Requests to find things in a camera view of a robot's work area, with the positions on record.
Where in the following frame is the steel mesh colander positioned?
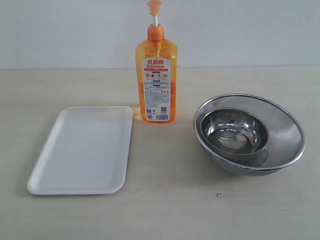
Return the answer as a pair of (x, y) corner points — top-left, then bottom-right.
(193, 93), (305, 177)

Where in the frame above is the orange pump soap bottle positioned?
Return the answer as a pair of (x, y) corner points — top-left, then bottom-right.
(135, 0), (178, 123)

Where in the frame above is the white rectangular foam tray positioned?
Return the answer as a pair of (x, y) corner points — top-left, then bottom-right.
(27, 106), (134, 196)

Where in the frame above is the small stainless steel bowl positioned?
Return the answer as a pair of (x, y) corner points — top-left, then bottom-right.
(200, 108), (269, 167)

